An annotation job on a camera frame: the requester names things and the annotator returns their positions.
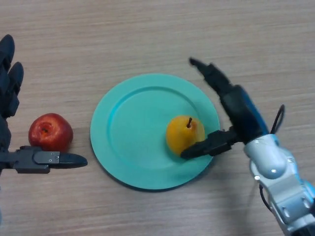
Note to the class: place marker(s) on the red apple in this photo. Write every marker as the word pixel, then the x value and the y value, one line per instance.
pixel 50 132

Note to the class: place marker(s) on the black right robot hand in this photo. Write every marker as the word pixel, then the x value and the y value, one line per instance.
pixel 241 113

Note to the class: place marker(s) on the green round plate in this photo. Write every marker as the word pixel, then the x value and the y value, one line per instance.
pixel 137 137

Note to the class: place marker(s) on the yellow pear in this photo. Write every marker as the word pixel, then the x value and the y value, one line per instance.
pixel 182 137

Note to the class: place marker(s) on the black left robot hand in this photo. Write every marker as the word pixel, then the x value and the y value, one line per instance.
pixel 6 98

